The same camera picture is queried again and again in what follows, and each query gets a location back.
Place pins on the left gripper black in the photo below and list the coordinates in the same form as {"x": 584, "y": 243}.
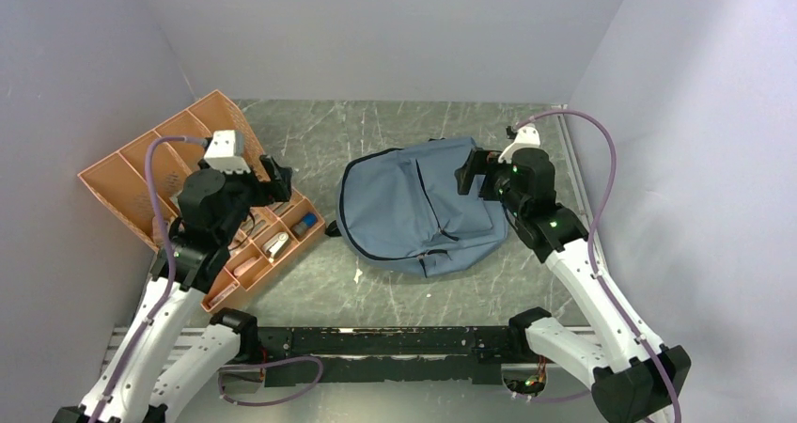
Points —
{"x": 276, "y": 189}

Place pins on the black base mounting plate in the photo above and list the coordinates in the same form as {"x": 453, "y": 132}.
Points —
{"x": 297, "y": 355}

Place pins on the pink eraser in organizer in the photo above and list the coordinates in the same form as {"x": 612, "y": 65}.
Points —
{"x": 245, "y": 266}

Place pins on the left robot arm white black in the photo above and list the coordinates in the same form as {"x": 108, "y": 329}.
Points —
{"x": 137, "y": 385}

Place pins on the white stapler in organizer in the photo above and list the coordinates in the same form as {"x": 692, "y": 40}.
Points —
{"x": 275, "y": 246}

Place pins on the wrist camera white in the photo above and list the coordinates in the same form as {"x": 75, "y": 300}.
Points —
{"x": 225, "y": 153}
{"x": 526, "y": 137}

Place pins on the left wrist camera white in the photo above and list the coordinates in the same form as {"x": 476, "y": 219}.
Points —
{"x": 225, "y": 153}

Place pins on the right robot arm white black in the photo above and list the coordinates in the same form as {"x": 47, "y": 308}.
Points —
{"x": 629, "y": 372}

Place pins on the blue capped bottle in organizer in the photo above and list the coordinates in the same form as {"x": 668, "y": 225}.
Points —
{"x": 309, "y": 220}

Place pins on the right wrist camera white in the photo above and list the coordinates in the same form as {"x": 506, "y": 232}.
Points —
{"x": 526, "y": 137}

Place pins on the blue backpack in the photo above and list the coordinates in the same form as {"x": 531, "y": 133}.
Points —
{"x": 399, "y": 209}

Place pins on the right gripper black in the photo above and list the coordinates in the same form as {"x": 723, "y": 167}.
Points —
{"x": 479, "y": 162}

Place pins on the orange plastic desk organizer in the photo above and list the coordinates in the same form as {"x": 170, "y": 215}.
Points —
{"x": 118, "y": 182}

